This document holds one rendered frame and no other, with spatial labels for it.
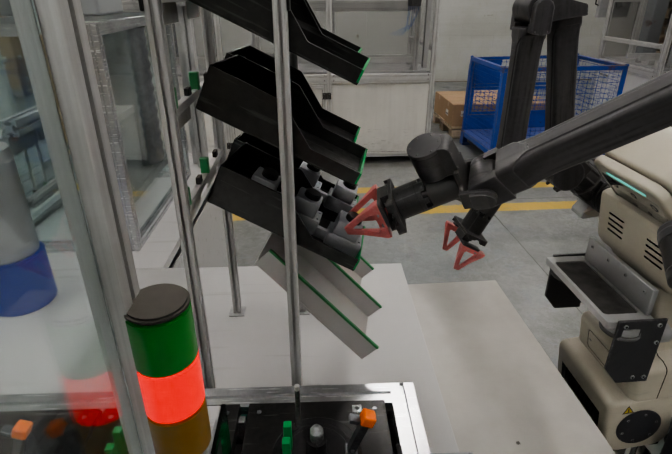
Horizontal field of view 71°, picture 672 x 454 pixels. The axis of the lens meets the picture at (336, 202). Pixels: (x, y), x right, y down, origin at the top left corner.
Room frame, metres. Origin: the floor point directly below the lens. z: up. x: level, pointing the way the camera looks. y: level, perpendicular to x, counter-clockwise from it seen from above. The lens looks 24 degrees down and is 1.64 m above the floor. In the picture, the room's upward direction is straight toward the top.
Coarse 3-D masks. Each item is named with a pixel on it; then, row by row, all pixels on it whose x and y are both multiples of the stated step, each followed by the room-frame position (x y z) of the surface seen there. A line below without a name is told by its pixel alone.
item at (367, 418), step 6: (354, 414) 0.50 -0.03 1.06; (360, 414) 0.50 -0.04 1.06; (366, 414) 0.50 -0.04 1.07; (372, 414) 0.50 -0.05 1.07; (354, 420) 0.49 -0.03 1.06; (360, 420) 0.50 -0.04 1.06; (366, 420) 0.49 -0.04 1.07; (372, 420) 0.49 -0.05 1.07; (360, 426) 0.50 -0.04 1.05; (366, 426) 0.49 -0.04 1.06; (372, 426) 0.49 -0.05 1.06; (354, 432) 0.50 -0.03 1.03; (360, 432) 0.49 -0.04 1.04; (354, 438) 0.49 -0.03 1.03; (360, 438) 0.49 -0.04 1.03; (348, 444) 0.50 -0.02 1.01; (354, 444) 0.49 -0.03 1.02; (348, 450) 0.49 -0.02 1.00; (354, 450) 0.49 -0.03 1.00
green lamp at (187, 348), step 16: (176, 320) 0.29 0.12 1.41; (192, 320) 0.30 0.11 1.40; (144, 336) 0.28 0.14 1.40; (160, 336) 0.28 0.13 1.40; (176, 336) 0.28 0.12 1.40; (192, 336) 0.30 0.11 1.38; (144, 352) 0.28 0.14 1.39; (160, 352) 0.28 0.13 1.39; (176, 352) 0.28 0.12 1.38; (192, 352) 0.30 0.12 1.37; (144, 368) 0.28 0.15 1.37; (160, 368) 0.28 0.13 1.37; (176, 368) 0.28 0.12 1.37
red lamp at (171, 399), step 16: (192, 368) 0.29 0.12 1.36; (144, 384) 0.28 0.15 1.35; (160, 384) 0.28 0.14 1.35; (176, 384) 0.28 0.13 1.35; (192, 384) 0.29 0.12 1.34; (144, 400) 0.28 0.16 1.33; (160, 400) 0.28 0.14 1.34; (176, 400) 0.28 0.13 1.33; (192, 400) 0.29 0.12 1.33; (160, 416) 0.28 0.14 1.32; (176, 416) 0.28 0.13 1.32
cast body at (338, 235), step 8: (344, 216) 0.75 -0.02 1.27; (352, 216) 0.74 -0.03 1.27; (336, 224) 0.74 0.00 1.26; (344, 224) 0.73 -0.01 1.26; (360, 224) 0.74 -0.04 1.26; (320, 232) 0.75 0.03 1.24; (328, 232) 0.74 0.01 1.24; (336, 232) 0.73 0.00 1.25; (344, 232) 0.73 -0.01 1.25; (328, 240) 0.73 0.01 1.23; (336, 240) 0.73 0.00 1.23; (344, 240) 0.73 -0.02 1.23; (352, 240) 0.73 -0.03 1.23; (360, 240) 0.75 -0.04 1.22; (336, 248) 0.73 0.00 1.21; (344, 248) 0.73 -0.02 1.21; (352, 248) 0.73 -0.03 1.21; (352, 256) 0.73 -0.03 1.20
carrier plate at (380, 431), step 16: (368, 400) 0.62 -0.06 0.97; (384, 400) 0.62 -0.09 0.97; (256, 416) 0.58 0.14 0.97; (272, 416) 0.58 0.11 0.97; (288, 416) 0.58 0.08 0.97; (304, 416) 0.58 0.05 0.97; (320, 416) 0.58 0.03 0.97; (336, 416) 0.58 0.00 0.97; (384, 416) 0.58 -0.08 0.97; (256, 432) 0.55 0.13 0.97; (272, 432) 0.55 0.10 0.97; (368, 432) 0.55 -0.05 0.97; (384, 432) 0.55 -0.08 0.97; (256, 448) 0.52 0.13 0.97; (272, 448) 0.52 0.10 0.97; (368, 448) 0.52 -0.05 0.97; (384, 448) 0.52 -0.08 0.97
